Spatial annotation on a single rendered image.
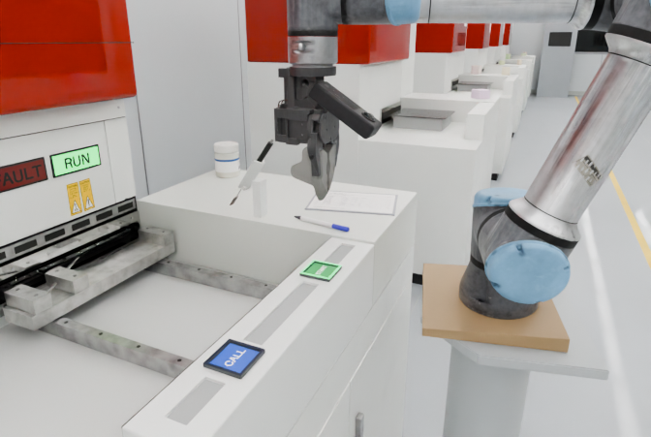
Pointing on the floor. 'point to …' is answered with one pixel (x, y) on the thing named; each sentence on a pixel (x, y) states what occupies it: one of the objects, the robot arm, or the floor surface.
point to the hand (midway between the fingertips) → (325, 193)
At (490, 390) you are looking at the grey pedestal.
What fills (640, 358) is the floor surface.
